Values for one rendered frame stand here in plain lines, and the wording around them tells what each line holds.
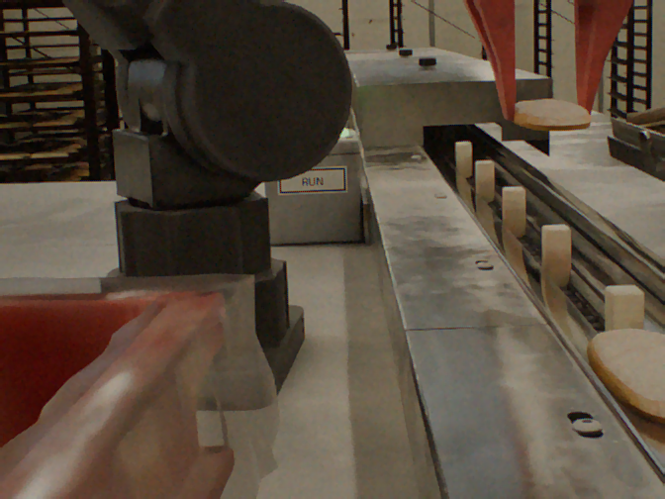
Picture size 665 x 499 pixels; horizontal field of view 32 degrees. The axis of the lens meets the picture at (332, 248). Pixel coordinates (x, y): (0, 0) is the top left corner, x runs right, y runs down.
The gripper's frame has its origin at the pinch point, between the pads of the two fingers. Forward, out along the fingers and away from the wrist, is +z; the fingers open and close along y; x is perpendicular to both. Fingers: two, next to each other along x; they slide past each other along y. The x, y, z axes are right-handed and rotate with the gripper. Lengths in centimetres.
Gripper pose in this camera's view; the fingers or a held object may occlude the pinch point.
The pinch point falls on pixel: (546, 103)
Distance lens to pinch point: 63.2
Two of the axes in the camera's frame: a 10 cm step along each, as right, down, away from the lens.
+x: 0.1, 2.0, -9.8
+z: 0.5, 9.8, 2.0
